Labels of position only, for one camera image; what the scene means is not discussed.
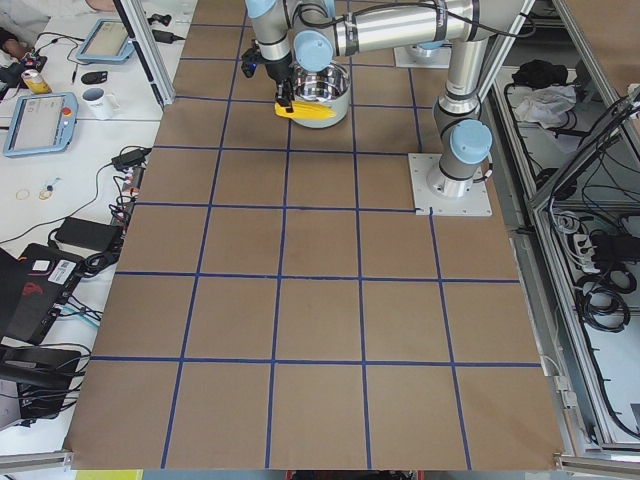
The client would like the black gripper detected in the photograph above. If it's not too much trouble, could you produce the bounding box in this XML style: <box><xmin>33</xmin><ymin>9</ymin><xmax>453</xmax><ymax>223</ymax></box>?
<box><xmin>264</xmin><ymin>54</ymin><xmax>294</xmax><ymax>113</ymax></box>

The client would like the yellow corn cob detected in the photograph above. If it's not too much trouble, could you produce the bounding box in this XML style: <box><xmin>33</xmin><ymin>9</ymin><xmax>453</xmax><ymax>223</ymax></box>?
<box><xmin>274</xmin><ymin>100</ymin><xmax>336</xmax><ymax>120</ymax></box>

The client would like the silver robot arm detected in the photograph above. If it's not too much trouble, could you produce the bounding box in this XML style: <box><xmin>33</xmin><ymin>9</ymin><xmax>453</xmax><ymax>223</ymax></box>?
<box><xmin>242</xmin><ymin>0</ymin><xmax>531</xmax><ymax>199</ymax></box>

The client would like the white electric cooking pot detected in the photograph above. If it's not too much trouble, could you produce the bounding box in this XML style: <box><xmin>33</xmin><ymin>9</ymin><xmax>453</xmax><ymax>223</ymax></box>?
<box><xmin>293</xmin><ymin>62</ymin><xmax>351</xmax><ymax>129</ymax></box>

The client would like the black power adapter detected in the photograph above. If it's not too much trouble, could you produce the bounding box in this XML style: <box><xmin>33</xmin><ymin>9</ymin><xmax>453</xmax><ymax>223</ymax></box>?
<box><xmin>111</xmin><ymin>147</ymin><xmax>151</xmax><ymax>171</ymax></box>

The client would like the white mug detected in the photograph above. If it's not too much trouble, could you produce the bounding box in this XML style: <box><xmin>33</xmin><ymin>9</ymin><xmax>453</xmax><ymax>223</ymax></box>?
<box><xmin>82</xmin><ymin>87</ymin><xmax>120</xmax><ymax>120</ymax></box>

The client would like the far teach pendant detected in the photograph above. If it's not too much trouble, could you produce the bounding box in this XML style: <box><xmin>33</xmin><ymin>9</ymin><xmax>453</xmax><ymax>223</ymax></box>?
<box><xmin>76</xmin><ymin>19</ymin><xmax>135</xmax><ymax>64</ymax></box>

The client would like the teach pendant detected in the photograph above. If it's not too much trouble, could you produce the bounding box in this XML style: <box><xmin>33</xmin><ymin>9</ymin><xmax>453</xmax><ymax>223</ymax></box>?
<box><xmin>3</xmin><ymin>92</ymin><xmax>78</xmax><ymax>158</ymax></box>
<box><xmin>76</xmin><ymin>19</ymin><xmax>135</xmax><ymax>64</ymax></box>

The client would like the black power brick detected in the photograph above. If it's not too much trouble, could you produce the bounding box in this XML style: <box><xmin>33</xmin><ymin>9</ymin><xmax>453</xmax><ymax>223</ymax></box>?
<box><xmin>54</xmin><ymin>217</ymin><xmax>122</xmax><ymax>252</ymax></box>

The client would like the near teach pendant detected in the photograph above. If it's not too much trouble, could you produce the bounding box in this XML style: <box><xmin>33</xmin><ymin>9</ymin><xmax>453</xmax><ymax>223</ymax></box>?
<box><xmin>3</xmin><ymin>92</ymin><xmax>78</xmax><ymax>158</ymax></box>

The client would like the yellow drink can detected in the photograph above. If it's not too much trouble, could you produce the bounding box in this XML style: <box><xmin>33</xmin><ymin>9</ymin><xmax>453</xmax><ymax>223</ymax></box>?
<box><xmin>21</xmin><ymin>69</ymin><xmax>52</xmax><ymax>94</ymax></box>

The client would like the black laptop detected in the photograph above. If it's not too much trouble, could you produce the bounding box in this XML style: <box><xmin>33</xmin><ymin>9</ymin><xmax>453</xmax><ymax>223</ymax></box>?
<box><xmin>1</xmin><ymin>243</ymin><xmax>84</xmax><ymax>345</ymax></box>

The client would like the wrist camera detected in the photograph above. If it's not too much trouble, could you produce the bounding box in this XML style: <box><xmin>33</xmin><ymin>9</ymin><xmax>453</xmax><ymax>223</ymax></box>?
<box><xmin>241</xmin><ymin>40</ymin><xmax>262</xmax><ymax>79</ymax></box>

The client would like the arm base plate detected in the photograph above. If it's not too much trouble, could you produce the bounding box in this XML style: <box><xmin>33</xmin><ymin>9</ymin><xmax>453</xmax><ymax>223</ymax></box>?
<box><xmin>394</xmin><ymin>43</ymin><xmax>451</xmax><ymax>69</ymax></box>
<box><xmin>408</xmin><ymin>153</ymin><xmax>492</xmax><ymax>217</ymax></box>

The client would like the aluminium frame post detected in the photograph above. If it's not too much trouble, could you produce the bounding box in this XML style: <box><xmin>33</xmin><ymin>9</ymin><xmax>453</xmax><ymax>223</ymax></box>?
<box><xmin>114</xmin><ymin>0</ymin><xmax>176</xmax><ymax>109</ymax></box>

